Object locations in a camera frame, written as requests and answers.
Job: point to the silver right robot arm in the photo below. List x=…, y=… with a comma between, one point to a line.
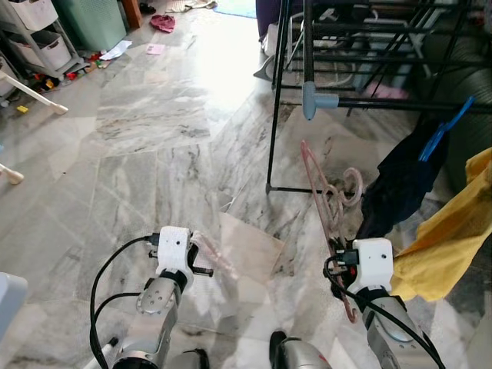
x=400, y=330

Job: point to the blue plastic hanger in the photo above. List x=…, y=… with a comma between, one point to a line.
x=446, y=130

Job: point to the robot left leg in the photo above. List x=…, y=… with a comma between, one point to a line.
x=188, y=360

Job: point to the robot leg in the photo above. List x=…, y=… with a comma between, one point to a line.
x=188, y=360
x=300, y=354

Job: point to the black garment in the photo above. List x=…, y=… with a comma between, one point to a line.
x=400, y=184

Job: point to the robot right leg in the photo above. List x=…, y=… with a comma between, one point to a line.
x=300, y=354

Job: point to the yellow garment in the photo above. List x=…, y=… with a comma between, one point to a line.
x=446, y=246

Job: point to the black metal drying rack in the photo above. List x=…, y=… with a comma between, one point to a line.
x=310, y=100

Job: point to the light pink cloth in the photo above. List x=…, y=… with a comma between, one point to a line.
x=388, y=91

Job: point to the light blue folding table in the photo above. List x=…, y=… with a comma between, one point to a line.
x=9, y=304

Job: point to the pink paper sheet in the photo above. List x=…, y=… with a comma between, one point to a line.
x=155, y=49

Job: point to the dark green ribbed cushion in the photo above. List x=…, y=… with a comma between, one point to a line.
x=469, y=92

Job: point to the white paper sheet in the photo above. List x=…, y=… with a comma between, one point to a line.
x=115, y=50

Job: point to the small yellow toy block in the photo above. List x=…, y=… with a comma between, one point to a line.
x=22, y=108

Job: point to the dark pink cloth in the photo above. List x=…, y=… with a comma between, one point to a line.
x=162, y=23

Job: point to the purple armchair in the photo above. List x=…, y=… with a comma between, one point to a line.
x=265, y=15

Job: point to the blue floor mat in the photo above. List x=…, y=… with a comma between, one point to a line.
x=234, y=8

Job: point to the green plastic bin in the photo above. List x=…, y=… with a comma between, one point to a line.
x=88, y=19

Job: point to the grey plastic drawer unit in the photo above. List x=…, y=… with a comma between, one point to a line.
x=42, y=46

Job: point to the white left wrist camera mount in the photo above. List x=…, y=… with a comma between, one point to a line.
x=174, y=250

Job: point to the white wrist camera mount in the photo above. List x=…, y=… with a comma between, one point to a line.
x=373, y=264
x=174, y=250

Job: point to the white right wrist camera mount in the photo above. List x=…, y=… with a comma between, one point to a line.
x=373, y=264

